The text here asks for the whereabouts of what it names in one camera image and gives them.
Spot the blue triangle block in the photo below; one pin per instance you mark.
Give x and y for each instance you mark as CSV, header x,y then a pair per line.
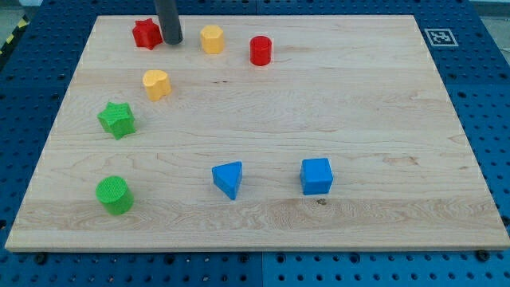
x,y
227,178

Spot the light wooden board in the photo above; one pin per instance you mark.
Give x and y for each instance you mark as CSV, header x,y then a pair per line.
x,y
361,91

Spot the blue cube block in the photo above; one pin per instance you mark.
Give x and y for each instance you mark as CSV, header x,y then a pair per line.
x,y
316,176

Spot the red cylinder block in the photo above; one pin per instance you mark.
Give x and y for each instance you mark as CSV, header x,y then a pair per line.
x,y
260,50

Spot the yellow hexagon block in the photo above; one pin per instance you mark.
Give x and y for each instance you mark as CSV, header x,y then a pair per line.
x,y
212,39

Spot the yellow heart block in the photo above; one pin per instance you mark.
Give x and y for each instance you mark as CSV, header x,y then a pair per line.
x,y
157,84

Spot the green star block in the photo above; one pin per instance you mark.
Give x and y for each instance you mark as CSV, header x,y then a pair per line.
x,y
117,119

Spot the green cylinder block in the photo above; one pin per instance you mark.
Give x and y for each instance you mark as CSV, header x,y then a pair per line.
x,y
114,195

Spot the red star block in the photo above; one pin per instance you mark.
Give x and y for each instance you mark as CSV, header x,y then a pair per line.
x,y
147,34

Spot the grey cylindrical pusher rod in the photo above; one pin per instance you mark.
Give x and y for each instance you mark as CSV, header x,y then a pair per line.
x,y
170,26

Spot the white fiducial marker tag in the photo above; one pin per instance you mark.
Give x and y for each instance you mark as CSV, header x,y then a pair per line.
x,y
441,37

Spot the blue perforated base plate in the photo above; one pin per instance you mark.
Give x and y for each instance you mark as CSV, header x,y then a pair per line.
x,y
43,60

